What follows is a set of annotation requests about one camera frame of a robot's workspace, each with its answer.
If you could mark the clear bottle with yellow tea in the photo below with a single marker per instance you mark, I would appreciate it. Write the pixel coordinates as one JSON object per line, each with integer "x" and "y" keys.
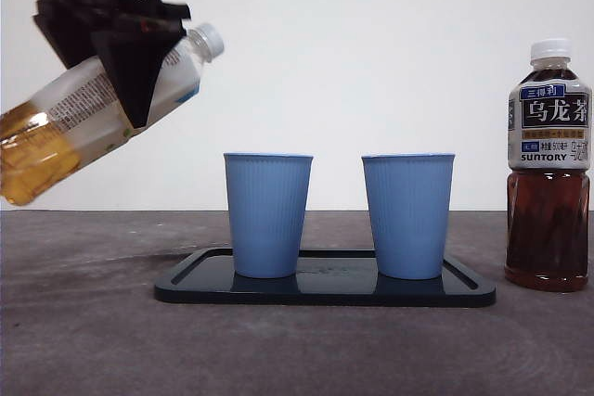
{"x": 69, "y": 104}

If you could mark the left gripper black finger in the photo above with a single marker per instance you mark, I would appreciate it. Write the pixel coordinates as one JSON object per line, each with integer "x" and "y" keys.
{"x": 65, "y": 39}
{"x": 134, "y": 71}

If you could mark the blue ribbed cup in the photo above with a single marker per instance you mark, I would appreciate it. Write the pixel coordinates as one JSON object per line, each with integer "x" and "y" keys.
{"x": 267, "y": 215}
{"x": 408, "y": 215}

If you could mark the dark oolong tea bottle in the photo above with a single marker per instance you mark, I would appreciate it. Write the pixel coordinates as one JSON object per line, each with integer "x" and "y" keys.
{"x": 547, "y": 229}

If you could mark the dark teal rectangular tray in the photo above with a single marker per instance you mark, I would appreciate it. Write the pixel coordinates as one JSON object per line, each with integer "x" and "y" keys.
{"x": 334, "y": 294}

